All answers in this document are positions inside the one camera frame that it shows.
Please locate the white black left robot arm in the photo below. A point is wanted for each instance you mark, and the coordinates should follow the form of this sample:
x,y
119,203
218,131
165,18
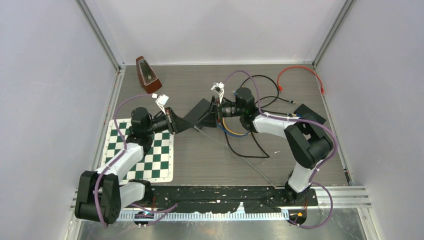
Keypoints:
x,y
100,196

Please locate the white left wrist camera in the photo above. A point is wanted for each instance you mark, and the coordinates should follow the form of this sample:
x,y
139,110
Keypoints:
x,y
161,101

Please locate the brown wooden metronome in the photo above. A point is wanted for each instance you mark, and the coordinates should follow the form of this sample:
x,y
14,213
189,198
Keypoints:
x,y
148,80

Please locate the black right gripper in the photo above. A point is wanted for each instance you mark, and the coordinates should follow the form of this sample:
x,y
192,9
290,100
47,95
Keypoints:
x,y
215,113

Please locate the green white chessboard mat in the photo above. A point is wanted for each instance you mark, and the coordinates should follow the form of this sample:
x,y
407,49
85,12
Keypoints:
x,y
156,167

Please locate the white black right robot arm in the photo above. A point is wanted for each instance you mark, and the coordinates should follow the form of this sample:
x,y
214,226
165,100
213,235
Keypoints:
x,y
310,142

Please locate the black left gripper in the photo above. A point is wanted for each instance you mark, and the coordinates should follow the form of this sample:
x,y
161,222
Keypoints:
x,y
175,124

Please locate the dark grey network switch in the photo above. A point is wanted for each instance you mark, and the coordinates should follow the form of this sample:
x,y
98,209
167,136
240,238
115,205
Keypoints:
x,y
197,112

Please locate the black blue network switch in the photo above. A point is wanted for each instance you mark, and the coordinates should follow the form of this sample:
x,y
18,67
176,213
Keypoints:
x,y
304,111

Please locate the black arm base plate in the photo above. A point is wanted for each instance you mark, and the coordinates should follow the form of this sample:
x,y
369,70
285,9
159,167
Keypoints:
x,y
223,199

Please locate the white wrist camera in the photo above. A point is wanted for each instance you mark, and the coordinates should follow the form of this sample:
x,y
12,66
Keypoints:
x,y
161,101
218,88

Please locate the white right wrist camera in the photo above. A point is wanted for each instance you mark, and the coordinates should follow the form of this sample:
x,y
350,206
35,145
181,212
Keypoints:
x,y
218,88

